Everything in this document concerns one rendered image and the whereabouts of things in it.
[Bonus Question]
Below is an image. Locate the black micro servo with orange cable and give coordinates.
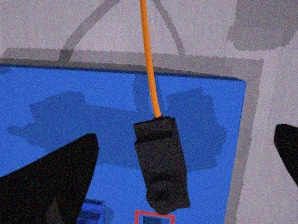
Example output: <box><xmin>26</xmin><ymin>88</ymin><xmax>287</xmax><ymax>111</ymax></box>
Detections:
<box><xmin>133</xmin><ymin>0</ymin><xmax>191</xmax><ymax>216</ymax></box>

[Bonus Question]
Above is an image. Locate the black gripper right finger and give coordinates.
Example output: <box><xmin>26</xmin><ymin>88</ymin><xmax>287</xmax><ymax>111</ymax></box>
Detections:
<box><xmin>274</xmin><ymin>124</ymin><xmax>298</xmax><ymax>187</ymax></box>

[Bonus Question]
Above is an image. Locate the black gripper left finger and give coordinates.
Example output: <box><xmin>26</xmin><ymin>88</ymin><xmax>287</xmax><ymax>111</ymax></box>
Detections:
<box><xmin>0</xmin><ymin>133</ymin><xmax>99</xmax><ymax>224</ymax></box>

